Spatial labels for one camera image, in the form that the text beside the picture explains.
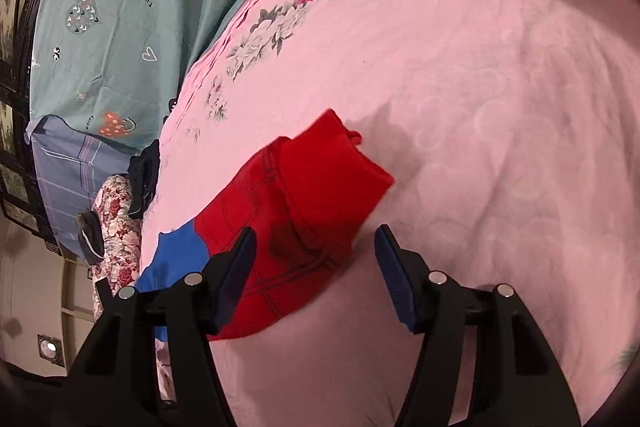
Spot red and blue pants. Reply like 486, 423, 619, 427
135, 108, 396, 342

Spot blue plaid bed sheet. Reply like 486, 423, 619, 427
26, 114, 143, 263

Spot dark navy cloth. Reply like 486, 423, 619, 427
126, 139, 161, 222

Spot floral patterned pillow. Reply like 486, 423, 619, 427
89, 174, 146, 323

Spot pink floral bed sheet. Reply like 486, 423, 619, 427
139, 0, 636, 427

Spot green printed quilt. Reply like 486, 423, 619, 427
27, 0, 361, 152

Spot dark wooden framed cabinet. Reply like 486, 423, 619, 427
0, 0, 83, 258

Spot square floor drain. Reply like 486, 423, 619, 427
37, 334, 66, 365

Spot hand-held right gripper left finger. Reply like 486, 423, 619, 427
56, 227, 258, 427

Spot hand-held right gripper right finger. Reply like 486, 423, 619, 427
374, 224, 583, 427

